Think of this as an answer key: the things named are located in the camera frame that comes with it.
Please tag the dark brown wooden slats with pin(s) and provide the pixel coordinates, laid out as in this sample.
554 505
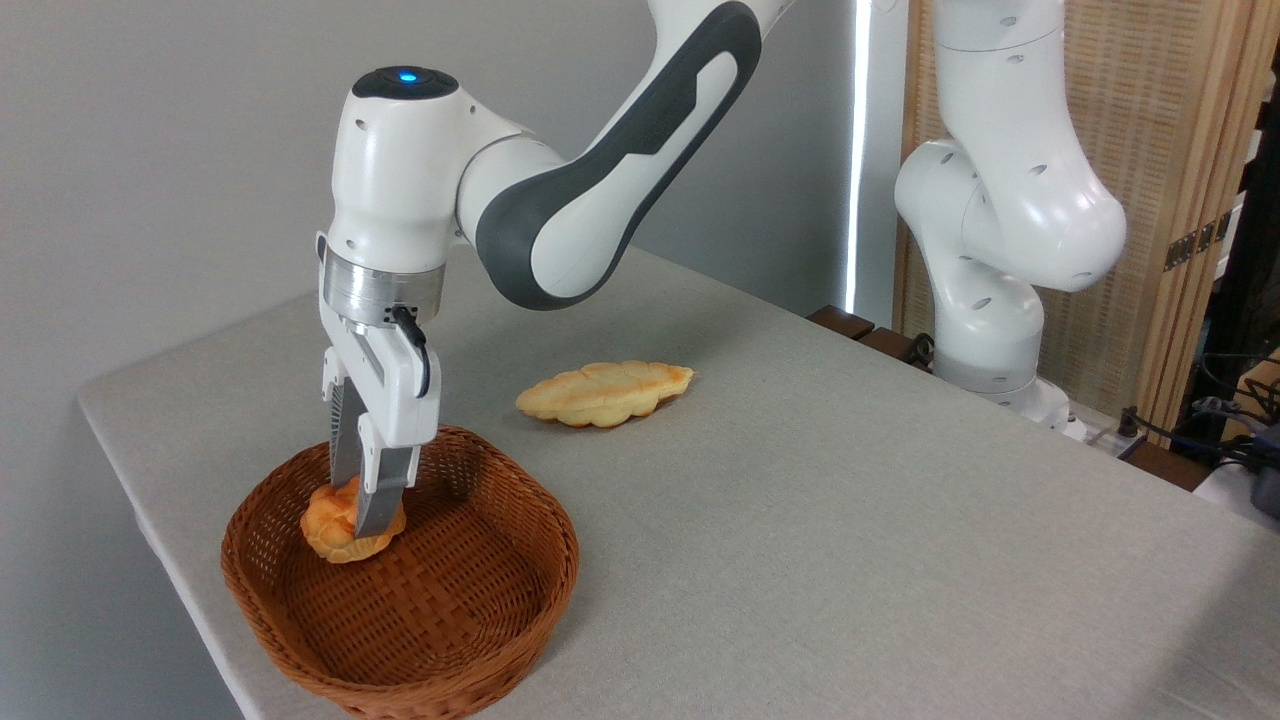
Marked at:
850 323

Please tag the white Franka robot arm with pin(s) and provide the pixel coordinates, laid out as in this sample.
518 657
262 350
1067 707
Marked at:
400 180

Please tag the long braided bread loaf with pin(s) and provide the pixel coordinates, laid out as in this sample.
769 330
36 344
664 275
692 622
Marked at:
600 392

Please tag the dark brown wooden board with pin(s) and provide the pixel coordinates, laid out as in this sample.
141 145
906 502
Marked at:
1165 465

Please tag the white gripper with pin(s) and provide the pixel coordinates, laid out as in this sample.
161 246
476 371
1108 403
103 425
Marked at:
395 390

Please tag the round orange bread bun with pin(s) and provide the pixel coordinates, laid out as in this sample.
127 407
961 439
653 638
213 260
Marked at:
325 525

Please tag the metal screen hinge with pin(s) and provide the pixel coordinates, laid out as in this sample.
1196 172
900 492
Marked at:
1197 242

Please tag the blue grey device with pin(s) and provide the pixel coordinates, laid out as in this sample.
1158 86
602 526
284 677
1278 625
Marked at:
1268 480

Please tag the brown wicker basket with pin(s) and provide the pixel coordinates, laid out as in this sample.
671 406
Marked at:
420 610

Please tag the black shelf frame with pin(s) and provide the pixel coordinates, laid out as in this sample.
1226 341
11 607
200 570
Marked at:
1240 280

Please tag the grey tablecloth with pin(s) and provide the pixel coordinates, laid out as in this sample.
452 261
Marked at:
850 550

